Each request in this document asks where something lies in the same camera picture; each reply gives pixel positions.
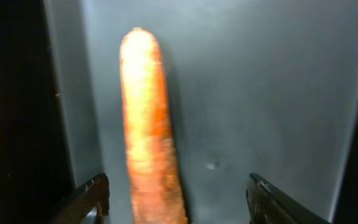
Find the black waste tray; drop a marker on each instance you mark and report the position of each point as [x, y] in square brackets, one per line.
[266, 87]

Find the orange carrot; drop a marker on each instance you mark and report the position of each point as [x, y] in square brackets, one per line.
[156, 193]

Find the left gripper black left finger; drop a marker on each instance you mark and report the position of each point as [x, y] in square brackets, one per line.
[88, 203]

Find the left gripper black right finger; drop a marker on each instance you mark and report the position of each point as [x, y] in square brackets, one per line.
[269, 205]

